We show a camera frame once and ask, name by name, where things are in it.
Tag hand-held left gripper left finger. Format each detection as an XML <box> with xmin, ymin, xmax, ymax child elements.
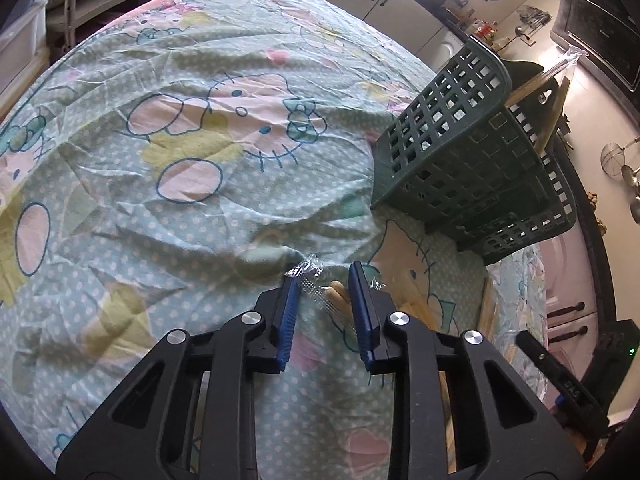
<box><xmin>56</xmin><ymin>275</ymin><xmax>302</xmax><ymax>480</ymax></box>

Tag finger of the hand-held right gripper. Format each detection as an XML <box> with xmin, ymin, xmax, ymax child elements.
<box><xmin>516</xmin><ymin>329</ymin><xmax>609</xmax><ymax>437</ymax></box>

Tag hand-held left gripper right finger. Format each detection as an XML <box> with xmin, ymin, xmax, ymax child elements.
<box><xmin>348</xmin><ymin>261</ymin><xmax>587</xmax><ymax>480</ymax></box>

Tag green plastic utensil basket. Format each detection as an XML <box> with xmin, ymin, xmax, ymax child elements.
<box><xmin>370</xmin><ymin>37</ymin><xmax>576</xmax><ymax>266</ymax></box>

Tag small hanging metal utensils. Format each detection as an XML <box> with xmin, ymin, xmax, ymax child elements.
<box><xmin>515</xmin><ymin>5</ymin><xmax>548</xmax><ymax>43</ymax></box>

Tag ginger roots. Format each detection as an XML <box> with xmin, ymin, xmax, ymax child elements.
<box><xmin>589</xmin><ymin>191</ymin><xmax>608</xmax><ymax>233</ymax></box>

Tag cartoon cat printed tablecloth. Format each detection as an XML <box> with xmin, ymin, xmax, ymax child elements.
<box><xmin>0</xmin><ymin>0</ymin><xmax>551</xmax><ymax>480</ymax></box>

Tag metal mesh strainer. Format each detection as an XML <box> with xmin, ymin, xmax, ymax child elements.
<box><xmin>600</xmin><ymin>141</ymin><xmax>632</xmax><ymax>177</ymax></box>

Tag sauce bottles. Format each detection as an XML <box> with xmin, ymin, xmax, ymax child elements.
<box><xmin>472</xmin><ymin>19</ymin><xmax>498</xmax><ymax>43</ymax></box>

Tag white base cabinets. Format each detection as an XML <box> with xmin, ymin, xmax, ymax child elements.
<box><xmin>300</xmin><ymin>0</ymin><xmax>471</xmax><ymax>61</ymax></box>

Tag black range hood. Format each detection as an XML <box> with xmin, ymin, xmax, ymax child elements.
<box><xmin>550</xmin><ymin>0</ymin><xmax>640</xmax><ymax>92</ymax></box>

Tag plastic storage drawers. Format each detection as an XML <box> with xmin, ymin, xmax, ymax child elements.
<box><xmin>0</xmin><ymin>0</ymin><xmax>48</xmax><ymax>96</ymax></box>

